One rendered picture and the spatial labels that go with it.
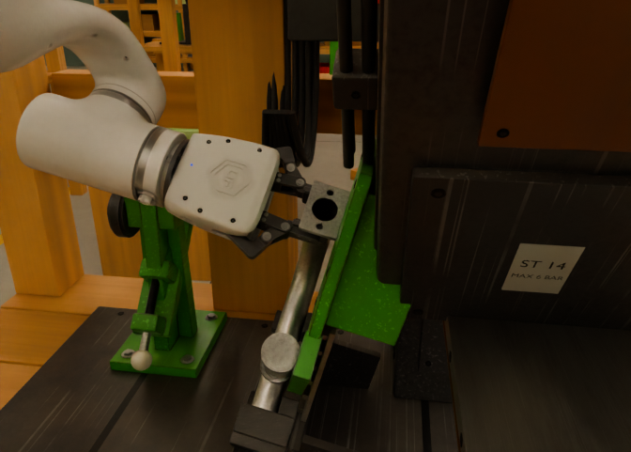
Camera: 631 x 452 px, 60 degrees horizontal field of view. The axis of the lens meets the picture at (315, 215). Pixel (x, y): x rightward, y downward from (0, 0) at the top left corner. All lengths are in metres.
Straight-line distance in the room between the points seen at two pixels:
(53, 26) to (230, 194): 0.22
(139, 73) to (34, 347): 0.53
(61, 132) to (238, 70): 0.32
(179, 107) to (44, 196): 0.29
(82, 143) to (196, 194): 0.12
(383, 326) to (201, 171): 0.24
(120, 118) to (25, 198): 0.49
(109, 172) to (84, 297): 0.55
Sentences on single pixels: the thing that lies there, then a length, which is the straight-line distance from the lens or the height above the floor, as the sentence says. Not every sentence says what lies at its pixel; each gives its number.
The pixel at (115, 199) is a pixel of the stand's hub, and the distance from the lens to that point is 0.78.
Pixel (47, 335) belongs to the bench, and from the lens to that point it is 1.03.
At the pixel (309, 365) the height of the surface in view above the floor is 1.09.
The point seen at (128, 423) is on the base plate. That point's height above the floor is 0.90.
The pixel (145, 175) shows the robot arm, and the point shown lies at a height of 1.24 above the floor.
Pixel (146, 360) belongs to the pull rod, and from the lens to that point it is 0.79.
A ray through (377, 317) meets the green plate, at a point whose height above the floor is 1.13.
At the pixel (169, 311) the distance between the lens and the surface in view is 0.81.
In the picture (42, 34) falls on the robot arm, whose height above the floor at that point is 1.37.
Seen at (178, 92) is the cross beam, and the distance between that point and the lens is 0.97.
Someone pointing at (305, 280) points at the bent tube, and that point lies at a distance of 0.66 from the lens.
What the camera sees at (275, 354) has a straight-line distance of 0.54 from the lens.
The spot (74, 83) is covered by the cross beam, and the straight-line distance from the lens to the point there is 1.05.
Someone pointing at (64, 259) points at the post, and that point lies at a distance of 1.13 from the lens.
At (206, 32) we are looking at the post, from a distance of 0.85.
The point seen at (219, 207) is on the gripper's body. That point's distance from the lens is 0.55.
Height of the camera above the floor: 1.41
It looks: 23 degrees down
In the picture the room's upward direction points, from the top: straight up
